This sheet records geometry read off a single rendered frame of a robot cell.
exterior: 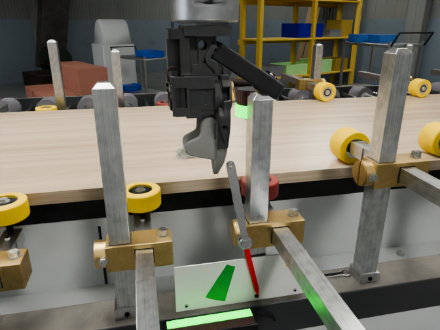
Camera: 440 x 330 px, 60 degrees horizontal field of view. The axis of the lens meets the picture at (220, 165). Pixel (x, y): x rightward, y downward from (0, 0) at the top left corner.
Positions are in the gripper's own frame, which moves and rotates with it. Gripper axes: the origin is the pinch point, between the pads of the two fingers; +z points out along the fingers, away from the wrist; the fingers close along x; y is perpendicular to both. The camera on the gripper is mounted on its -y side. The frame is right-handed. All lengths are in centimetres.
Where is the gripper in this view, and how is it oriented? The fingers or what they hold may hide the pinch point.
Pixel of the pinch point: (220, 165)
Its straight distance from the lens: 58.0
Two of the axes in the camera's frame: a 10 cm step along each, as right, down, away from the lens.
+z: 0.0, 9.4, 3.5
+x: 2.1, 3.4, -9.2
